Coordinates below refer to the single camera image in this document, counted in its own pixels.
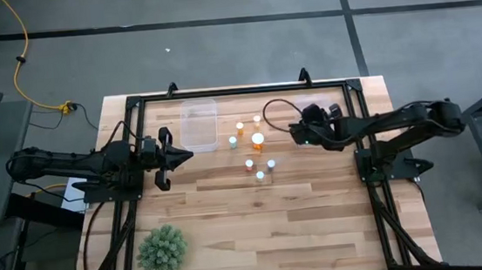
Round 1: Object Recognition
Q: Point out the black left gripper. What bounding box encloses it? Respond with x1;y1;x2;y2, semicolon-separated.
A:
134;124;198;194

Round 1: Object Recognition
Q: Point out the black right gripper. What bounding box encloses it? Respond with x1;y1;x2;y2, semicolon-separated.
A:
287;102;348;147

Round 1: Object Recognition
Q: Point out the large orange pill bottle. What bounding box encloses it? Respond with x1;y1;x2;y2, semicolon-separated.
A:
249;132;267;152

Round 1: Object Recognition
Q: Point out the green artificial succulent plant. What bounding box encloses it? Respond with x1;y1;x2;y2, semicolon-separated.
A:
132;221;192;270

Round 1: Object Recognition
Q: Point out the white paper sheet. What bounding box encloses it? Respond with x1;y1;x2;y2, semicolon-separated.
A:
58;174;89;215

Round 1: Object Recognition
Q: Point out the black desk beam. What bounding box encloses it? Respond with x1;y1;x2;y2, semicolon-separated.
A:
3;186;86;238

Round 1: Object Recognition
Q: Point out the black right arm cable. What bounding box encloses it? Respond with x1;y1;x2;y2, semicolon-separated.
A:
261;97;307;137

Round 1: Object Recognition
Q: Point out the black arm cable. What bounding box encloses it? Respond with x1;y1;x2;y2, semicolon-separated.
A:
103;117;149;151
261;97;307;137

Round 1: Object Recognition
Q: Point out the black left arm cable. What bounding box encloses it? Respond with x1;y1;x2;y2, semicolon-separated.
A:
103;117;149;151

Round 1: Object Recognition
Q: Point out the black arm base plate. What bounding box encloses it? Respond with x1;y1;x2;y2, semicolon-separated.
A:
71;174;146;207
353;142;437;186

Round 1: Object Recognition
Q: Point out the thin black floor cable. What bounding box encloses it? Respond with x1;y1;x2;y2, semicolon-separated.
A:
27;99;100;138

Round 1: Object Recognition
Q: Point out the black power cable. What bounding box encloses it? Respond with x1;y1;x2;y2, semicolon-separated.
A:
78;201;112;270

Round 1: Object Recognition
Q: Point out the yellow cable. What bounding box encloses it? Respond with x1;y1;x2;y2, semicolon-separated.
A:
30;181;71;199
0;0;75;120

